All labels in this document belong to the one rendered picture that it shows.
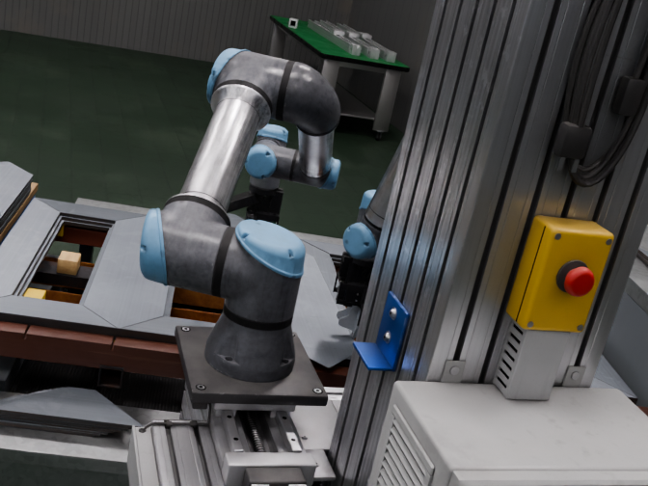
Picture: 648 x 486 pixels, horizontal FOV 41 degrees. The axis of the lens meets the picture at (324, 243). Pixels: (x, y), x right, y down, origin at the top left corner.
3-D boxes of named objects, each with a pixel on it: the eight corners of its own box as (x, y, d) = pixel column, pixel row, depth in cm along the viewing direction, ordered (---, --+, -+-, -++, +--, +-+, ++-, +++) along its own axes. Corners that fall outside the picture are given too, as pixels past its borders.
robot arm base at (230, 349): (303, 384, 141) (314, 330, 137) (211, 381, 136) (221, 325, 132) (282, 339, 154) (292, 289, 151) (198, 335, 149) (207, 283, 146)
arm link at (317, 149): (353, 63, 161) (342, 159, 208) (296, 50, 162) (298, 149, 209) (339, 118, 158) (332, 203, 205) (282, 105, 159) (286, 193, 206)
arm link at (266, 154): (292, 155, 197) (299, 145, 207) (245, 144, 197) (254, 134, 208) (285, 187, 200) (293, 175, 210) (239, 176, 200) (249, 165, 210)
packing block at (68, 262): (60, 263, 228) (62, 250, 226) (79, 266, 228) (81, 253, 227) (56, 273, 222) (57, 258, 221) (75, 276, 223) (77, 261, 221)
